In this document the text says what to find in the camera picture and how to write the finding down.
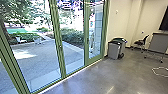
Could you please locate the grey block column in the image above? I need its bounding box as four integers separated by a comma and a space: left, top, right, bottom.
93, 3, 104, 56

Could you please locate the black swivel chair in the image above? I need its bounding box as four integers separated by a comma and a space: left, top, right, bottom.
133, 34, 150, 53

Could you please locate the white garden statue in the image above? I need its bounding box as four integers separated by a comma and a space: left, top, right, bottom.
88, 19, 95, 48

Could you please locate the black wall television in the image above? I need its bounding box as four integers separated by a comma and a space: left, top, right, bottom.
159, 14, 168, 33

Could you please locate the green hedge bush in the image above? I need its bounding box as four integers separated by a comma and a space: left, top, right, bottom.
59, 28, 86, 46

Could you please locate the grey rolling panel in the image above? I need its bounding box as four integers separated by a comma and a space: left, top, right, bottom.
143, 31, 168, 64

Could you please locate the black trash bin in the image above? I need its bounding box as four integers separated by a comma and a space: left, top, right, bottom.
112, 37, 128, 58

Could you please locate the white tape strip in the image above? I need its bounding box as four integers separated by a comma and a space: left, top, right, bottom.
105, 85, 115, 94

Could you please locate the green framed glass door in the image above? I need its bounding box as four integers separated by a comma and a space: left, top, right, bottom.
83, 0, 110, 67

